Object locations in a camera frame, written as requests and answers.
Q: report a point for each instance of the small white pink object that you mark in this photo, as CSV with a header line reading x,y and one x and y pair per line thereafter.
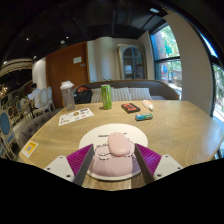
x,y
148,105

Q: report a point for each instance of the clear bottle with white lid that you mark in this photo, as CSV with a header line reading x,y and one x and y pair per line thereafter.
x,y
68,98

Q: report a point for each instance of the large arched black-framed window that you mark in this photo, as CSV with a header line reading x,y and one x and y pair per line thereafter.
x,y
218,90

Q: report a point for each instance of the white printed menu sheet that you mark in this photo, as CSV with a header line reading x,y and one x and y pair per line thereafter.
x,y
76,116

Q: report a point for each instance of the brown wooden door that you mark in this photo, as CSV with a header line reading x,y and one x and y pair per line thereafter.
x,y
60,73

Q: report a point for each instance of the arched glass-door cabinet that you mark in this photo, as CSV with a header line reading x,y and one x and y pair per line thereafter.
x,y
132,62

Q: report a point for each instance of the tall black-framed window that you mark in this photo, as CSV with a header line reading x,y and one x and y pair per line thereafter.
x,y
166,63

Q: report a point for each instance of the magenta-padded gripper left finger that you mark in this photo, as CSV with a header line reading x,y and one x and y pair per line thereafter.
x,y
61,166

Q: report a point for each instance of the brown curved sofa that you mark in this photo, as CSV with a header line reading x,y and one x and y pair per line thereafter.
x,y
163,89

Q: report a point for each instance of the white door sign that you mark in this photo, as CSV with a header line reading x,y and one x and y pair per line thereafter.
x,y
77,60

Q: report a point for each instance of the grey tufted bench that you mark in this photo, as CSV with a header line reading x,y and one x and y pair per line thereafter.
x,y
33,128

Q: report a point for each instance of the small black box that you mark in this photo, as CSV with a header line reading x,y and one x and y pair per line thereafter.
x,y
130,107

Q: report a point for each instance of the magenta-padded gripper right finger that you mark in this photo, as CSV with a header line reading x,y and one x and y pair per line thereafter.
x,y
165,165

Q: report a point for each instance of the small teal packet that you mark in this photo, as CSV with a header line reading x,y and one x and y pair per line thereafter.
x,y
144,117

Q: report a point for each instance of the striped cushion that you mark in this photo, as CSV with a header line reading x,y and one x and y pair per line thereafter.
x,y
141,93
120,94

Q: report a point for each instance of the white cartoon mouse pad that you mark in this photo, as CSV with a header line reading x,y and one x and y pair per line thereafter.
x,y
100,133

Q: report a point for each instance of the green drink can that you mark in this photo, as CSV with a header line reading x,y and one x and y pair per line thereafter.
x,y
106,97

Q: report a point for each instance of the pink computer mouse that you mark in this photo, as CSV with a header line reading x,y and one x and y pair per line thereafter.
x,y
118,144

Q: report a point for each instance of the yellow square sticker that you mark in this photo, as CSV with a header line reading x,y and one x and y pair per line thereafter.
x,y
30,149

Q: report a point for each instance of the black bag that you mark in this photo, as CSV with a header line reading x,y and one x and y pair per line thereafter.
x,y
82,95

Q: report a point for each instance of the person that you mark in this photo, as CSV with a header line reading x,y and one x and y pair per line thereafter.
x,y
34,93

